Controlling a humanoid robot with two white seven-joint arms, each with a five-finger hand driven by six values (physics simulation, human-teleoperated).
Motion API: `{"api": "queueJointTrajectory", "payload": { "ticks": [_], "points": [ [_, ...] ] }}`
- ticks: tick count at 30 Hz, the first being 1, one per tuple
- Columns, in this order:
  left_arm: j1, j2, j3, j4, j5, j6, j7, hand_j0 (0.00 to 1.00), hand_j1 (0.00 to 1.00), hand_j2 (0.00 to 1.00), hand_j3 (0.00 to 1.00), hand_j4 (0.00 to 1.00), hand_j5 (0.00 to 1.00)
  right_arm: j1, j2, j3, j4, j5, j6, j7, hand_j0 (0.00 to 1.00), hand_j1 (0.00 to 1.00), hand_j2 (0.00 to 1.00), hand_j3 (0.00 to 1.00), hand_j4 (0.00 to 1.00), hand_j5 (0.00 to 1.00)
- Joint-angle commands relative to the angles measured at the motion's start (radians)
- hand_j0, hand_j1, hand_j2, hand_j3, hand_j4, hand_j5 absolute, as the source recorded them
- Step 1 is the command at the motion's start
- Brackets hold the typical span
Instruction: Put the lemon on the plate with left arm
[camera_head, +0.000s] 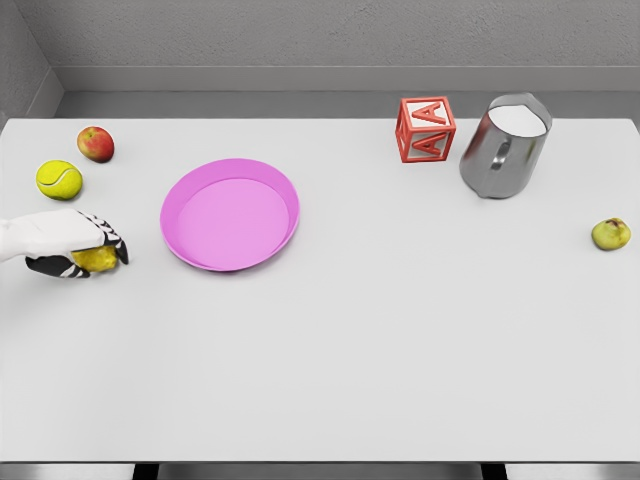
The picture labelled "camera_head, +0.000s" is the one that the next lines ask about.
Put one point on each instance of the yellow-green tennis ball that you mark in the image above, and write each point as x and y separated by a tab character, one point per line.
59	180

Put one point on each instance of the silver metal pitcher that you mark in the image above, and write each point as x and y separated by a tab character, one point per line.
502	150

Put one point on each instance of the red letter A block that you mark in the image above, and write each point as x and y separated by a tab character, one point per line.
425	130

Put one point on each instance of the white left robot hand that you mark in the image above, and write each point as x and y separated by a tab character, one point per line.
55	230

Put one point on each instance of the pink round plate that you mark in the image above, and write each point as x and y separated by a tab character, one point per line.
231	220

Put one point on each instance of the green pear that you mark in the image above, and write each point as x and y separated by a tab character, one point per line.
610	233

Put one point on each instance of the red apple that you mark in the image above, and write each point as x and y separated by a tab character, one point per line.
95	143

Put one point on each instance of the yellow lemon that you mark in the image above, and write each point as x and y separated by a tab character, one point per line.
99	259

